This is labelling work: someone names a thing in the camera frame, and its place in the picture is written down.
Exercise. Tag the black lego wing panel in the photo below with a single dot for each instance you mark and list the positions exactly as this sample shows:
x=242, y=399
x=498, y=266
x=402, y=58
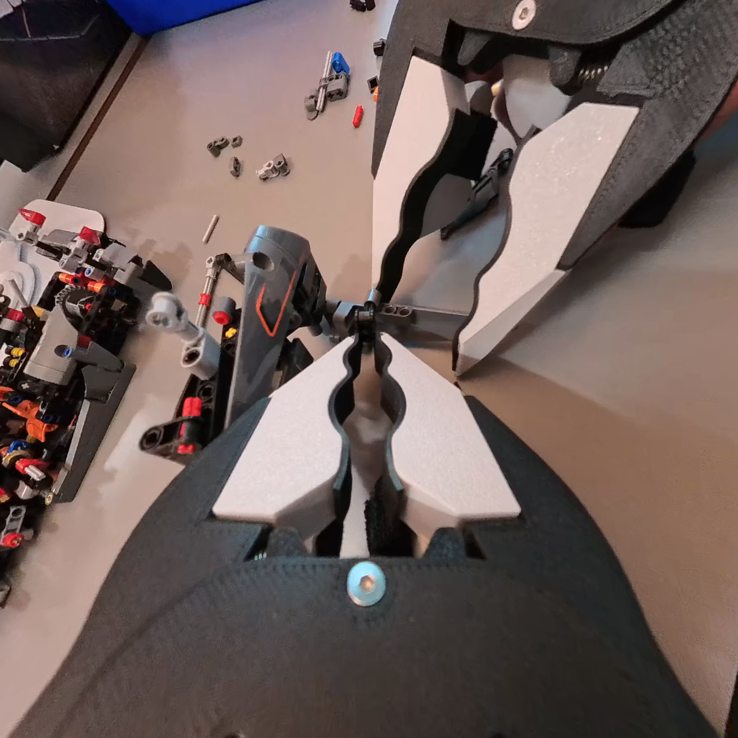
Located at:
x=484, y=184

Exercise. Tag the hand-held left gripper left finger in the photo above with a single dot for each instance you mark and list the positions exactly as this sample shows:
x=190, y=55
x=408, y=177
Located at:
x=277, y=461

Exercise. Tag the blue plastic bin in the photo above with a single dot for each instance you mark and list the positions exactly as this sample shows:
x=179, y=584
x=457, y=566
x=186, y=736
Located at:
x=173, y=11

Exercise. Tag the large lego car model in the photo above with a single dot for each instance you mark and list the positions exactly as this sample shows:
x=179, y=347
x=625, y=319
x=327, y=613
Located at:
x=52, y=346

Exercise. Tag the grey orange-striped lego panel assembly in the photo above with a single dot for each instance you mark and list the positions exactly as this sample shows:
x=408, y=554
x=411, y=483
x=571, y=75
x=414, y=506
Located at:
x=271, y=288

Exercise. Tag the dark grey axle connector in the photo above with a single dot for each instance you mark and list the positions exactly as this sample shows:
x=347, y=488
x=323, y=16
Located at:
x=279, y=164

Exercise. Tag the light grey axle connector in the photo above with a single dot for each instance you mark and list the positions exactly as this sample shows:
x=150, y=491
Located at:
x=265, y=170

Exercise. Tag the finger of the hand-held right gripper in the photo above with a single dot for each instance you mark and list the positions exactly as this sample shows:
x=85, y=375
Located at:
x=565, y=190
x=403, y=144

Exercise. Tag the dark grey round pin connector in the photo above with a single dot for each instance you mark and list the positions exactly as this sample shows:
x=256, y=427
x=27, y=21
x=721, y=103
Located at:
x=213, y=149

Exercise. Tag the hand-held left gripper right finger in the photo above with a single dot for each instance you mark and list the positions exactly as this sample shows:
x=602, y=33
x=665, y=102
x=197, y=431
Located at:
x=455, y=461

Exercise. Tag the printed lego set box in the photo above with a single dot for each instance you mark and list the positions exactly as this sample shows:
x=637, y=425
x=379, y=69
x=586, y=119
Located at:
x=57, y=75

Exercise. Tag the short light grey lego axle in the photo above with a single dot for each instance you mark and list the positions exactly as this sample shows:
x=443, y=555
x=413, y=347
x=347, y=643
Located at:
x=211, y=228

